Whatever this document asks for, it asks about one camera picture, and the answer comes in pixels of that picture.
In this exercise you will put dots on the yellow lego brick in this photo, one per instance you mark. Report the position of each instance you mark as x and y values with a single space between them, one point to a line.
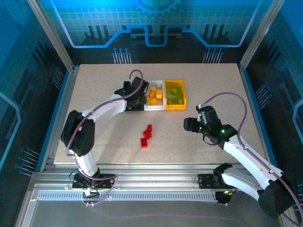
155 101
150 94
159 93
149 101
153 89

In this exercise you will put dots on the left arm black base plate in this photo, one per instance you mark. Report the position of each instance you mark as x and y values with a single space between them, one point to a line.
107 182

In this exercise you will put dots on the white plastic bin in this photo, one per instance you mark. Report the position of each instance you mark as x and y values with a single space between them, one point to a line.
154 107

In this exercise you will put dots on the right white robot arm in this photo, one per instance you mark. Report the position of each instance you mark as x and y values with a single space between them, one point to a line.
248 160

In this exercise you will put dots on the yellow plastic bin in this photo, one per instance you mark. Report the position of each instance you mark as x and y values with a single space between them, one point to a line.
175 107

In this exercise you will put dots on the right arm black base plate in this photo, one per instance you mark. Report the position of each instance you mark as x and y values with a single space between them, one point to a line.
204 180

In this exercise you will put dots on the aluminium frame rail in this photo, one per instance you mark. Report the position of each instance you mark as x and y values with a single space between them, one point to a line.
154 175

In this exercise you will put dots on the black electronics box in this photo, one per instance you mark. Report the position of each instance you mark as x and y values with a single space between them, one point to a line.
222 197

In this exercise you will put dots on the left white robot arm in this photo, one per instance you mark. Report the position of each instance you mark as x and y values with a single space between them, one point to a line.
106 108

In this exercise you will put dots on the aluminium side rail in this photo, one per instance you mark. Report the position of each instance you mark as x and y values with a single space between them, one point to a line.
253 99
64 99

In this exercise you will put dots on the black plastic bin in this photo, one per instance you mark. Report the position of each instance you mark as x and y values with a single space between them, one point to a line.
135 109

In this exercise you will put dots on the aluminium frame post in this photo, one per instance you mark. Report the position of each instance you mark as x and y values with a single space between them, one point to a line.
260 35
52 37

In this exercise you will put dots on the red lego brick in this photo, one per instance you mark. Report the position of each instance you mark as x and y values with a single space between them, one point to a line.
149 128
146 134
144 142

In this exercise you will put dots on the green lego brick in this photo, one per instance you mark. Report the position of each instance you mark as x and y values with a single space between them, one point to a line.
180 94
179 101
169 90
169 96
175 90
170 102

